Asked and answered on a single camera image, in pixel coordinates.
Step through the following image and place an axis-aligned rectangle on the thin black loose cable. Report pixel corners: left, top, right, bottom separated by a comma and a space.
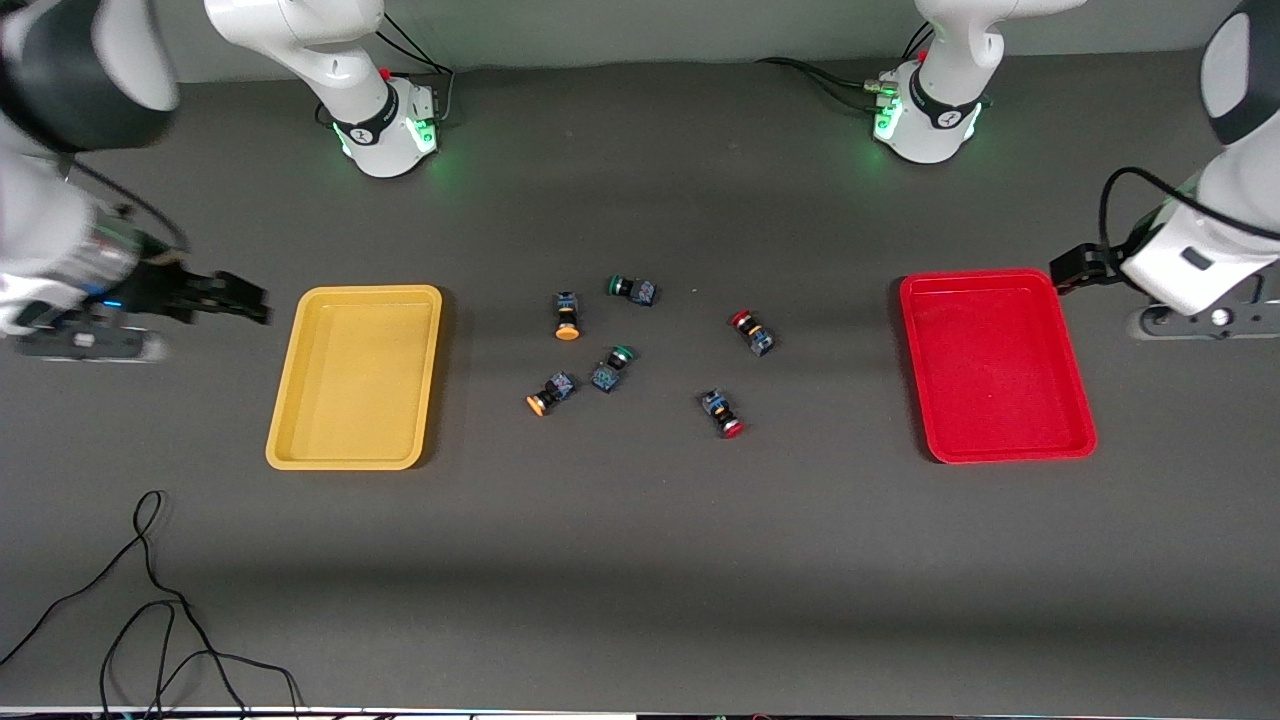
0, 490, 303, 719

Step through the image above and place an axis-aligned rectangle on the black right arm base cable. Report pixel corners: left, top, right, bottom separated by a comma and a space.
372, 10, 457, 129

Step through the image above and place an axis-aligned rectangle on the red plastic tray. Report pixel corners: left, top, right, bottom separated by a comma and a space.
898, 268, 1098, 465

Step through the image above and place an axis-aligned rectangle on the black left arm base cable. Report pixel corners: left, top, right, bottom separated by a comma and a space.
755, 56, 891, 109

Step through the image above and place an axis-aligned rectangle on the red push button switch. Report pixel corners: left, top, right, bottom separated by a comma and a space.
699, 389, 746, 440
729, 309, 776, 358

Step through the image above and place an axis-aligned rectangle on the yellow plastic tray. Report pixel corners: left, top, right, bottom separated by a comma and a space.
265, 285, 443, 471

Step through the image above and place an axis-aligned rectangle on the dark grey table mat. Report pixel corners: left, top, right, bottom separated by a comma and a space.
0, 45, 1280, 716

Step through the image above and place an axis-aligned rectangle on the black arm base cable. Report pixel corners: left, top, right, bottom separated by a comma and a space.
755, 56, 891, 109
372, 10, 457, 129

